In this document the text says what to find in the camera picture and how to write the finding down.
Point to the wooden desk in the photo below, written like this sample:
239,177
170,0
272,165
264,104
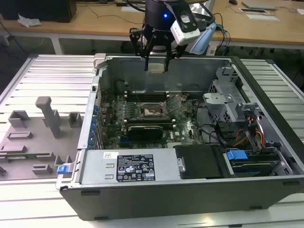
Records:
95,23

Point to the grey power supply unit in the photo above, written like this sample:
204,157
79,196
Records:
99,166

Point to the black RAM stick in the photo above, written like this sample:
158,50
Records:
149,121

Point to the black open PC case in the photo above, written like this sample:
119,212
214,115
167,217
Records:
166,202

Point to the crumpled white paper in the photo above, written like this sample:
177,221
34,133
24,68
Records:
28,21

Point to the blue disk carrier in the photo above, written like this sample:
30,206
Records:
236,158

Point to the grey parts rack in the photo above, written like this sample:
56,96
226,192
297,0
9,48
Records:
35,142

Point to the blue expansion slot clip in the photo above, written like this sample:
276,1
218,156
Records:
92,131
96,110
90,142
94,122

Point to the black box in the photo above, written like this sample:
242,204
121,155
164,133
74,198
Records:
38,9

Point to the black computer mouse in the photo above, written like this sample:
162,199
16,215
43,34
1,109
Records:
233,2

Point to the blue case latch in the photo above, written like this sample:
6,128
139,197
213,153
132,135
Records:
62,170

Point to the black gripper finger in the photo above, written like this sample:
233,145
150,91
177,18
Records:
174,51
136,40

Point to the CPU socket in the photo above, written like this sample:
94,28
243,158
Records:
152,111

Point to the black cylinder capacitor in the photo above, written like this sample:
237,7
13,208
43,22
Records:
119,86

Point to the white printed document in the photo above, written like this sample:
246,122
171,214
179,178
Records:
262,17

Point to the black power adapter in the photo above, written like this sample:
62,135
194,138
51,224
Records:
121,3

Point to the black plastic shroud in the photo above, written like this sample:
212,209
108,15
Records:
199,161

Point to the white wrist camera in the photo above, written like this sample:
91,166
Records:
184,31

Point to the black graphics card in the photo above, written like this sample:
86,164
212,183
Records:
146,134

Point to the green RAM stick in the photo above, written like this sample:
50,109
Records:
28,156

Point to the silver CPU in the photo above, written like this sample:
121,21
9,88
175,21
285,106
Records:
156,68

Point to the silver metal drive cage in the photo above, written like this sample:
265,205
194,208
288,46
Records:
221,104

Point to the green motherboard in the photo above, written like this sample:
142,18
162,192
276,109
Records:
183,133

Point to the white power plug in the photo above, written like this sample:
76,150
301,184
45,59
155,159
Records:
212,50

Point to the silver laptop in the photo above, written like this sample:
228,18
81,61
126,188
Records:
259,4

